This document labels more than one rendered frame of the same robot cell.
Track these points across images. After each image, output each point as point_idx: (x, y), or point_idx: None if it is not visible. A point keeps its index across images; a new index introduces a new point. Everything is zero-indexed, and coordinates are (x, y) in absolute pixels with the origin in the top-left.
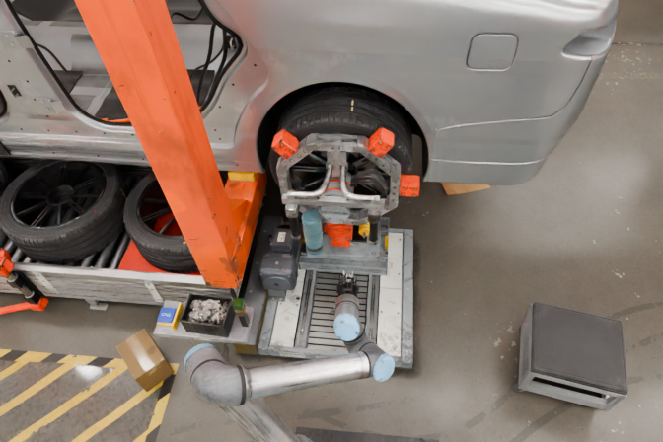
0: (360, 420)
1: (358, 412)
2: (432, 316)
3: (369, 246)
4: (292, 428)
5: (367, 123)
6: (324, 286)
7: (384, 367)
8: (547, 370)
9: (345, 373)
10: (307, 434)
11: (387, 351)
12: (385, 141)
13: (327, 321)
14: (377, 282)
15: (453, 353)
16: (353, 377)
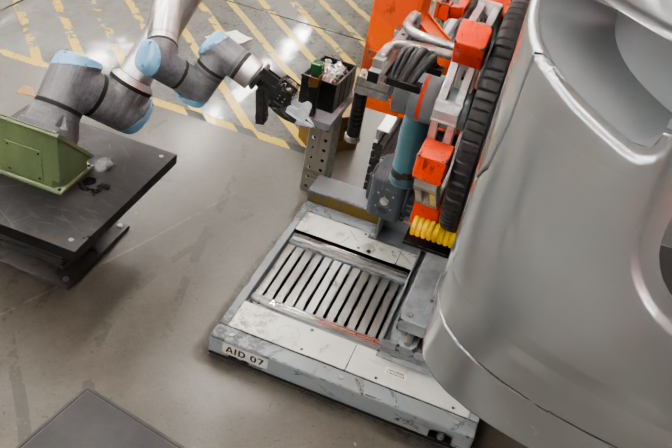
0: (169, 275)
1: (180, 277)
2: (285, 416)
3: (426, 314)
4: (197, 219)
5: (505, 24)
6: (382, 286)
7: (144, 49)
8: (70, 401)
9: (153, 13)
10: (162, 158)
11: (243, 313)
12: (460, 26)
13: (322, 273)
14: (369, 347)
15: (205, 415)
16: (148, 26)
